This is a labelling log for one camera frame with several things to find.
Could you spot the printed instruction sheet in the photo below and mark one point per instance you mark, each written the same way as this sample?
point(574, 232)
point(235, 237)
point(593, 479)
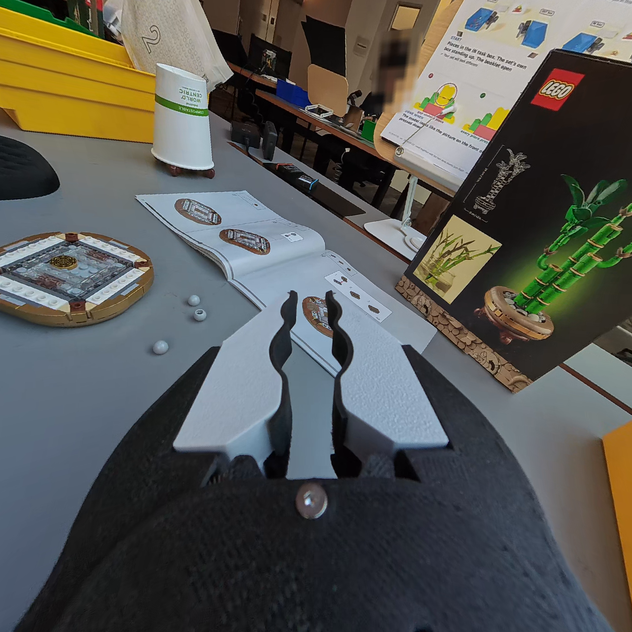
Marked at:
point(474, 64)

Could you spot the black battery blue stripe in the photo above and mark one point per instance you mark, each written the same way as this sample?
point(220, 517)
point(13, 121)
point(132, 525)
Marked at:
point(306, 183)

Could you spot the yellow plastic bin stack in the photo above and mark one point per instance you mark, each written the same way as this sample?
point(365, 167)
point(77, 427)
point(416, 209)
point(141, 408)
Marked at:
point(74, 89)
point(619, 493)

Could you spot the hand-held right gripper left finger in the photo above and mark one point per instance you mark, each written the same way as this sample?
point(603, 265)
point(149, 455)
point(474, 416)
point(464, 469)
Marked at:
point(232, 395)

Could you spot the gold round lego base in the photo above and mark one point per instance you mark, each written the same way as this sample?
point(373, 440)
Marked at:
point(74, 276)

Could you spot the white paper bag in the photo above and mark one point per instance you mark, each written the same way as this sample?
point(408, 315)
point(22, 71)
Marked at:
point(163, 34)

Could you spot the lego instruction booklet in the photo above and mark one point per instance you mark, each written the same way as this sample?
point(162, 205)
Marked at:
point(247, 222)

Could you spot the black power adapter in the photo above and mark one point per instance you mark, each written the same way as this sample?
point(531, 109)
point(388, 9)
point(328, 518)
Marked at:
point(244, 133)

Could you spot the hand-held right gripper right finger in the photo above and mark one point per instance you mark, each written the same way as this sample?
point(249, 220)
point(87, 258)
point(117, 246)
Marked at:
point(390, 395)

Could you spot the white paper cup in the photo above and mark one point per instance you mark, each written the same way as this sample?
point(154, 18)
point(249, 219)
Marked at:
point(182, 123)

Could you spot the blue storage bin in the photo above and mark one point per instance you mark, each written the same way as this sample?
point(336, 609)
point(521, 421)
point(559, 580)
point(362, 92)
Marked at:
point(296, 93)

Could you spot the black monitor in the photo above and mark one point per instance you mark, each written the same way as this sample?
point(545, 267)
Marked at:
point(269, 57)

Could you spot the green plastic bin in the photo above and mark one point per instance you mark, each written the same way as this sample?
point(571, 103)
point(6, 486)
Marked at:
point(29, 12)

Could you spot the black wrist rest pad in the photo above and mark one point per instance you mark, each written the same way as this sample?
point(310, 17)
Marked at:
point(24, 168)

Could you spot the black lego set box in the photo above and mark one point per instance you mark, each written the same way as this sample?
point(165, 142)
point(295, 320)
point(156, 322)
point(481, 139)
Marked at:
point(543, 197)

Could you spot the black upright box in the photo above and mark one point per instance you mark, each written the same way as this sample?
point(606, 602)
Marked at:
point(269, 140)

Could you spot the wooden chair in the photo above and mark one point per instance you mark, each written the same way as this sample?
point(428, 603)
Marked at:
point(326, 84)

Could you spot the black desk mat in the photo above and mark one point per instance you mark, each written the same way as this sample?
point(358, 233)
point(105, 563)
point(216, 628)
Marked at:
point(335, 197)

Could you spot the black battery orange stripe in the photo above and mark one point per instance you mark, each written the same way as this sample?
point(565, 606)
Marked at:
point(286, 170)

